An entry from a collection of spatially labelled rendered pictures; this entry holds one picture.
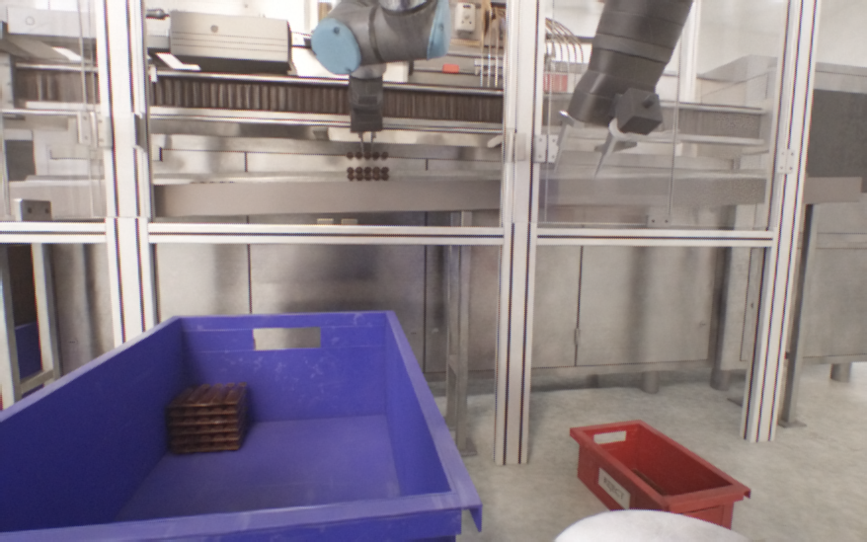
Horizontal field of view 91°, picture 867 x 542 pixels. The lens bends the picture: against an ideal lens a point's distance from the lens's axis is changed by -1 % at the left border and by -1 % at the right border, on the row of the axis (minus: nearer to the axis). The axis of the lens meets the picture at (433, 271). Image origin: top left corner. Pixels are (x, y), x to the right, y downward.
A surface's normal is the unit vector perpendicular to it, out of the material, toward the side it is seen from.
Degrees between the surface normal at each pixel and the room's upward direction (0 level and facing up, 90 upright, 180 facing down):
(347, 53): 133
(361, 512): 0
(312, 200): 90
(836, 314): 90
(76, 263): 90
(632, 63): 122
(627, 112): 84
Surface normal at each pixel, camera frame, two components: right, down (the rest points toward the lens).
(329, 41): -0.29, 0.75
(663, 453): -0.97, 0.01
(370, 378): 0.18, 0.11
